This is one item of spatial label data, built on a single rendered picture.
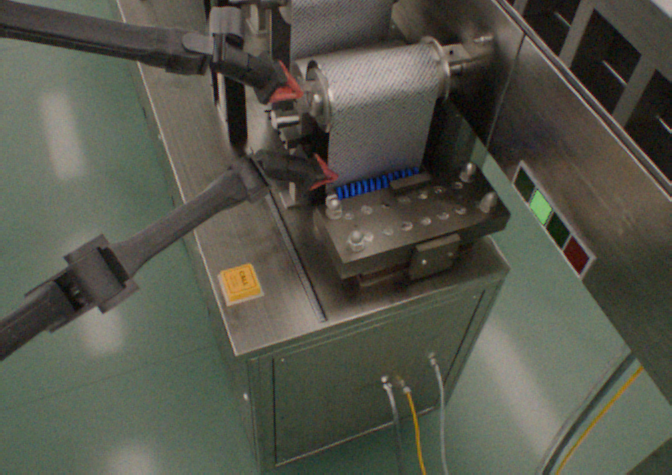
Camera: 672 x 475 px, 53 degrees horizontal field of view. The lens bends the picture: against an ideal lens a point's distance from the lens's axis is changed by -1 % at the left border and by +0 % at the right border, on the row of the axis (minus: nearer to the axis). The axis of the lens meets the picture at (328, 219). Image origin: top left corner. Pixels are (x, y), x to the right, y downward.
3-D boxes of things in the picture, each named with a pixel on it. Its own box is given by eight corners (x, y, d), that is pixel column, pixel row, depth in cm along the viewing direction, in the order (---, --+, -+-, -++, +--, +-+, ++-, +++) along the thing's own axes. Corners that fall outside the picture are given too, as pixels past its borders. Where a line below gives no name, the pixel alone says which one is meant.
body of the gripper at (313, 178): (308, 199, 144) (279, 195, 139) (291, 165, 150) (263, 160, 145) (324, 177, 141) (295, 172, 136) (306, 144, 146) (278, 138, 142)
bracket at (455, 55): (434, 53, 145) (436, 46, 143) (458, 48, 146) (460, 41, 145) (445, 68, 142) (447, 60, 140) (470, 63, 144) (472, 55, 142)
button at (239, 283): (220, 277, 152) (220, 271, 150) (251, 268, 153) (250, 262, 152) (229, 302, 148) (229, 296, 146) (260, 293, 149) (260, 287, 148)
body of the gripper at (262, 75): (267, 107, 131) (236, 94, 126) (253, 76, 137) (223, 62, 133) (287, 82, 128) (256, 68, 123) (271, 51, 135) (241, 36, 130)
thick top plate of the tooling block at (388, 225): (314, 222, 154) (315, 205, 149) (470, 180, 164) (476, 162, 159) (341, 279, 145) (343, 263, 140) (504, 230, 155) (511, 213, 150)
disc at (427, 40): (409, 71, 154) (423, 21, 142) (411, 71, 155) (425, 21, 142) (437, 120, 148) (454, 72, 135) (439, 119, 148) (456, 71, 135)
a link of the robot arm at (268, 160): (264, 170, 134) (261, 144, 136) (245, 181, 139) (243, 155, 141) (292, 175, 138) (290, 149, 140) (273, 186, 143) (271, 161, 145)
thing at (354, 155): (325, 192, 154) (329, 133, 139) (418, 168, 160) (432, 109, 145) (326, 194, 153) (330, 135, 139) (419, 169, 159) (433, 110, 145)
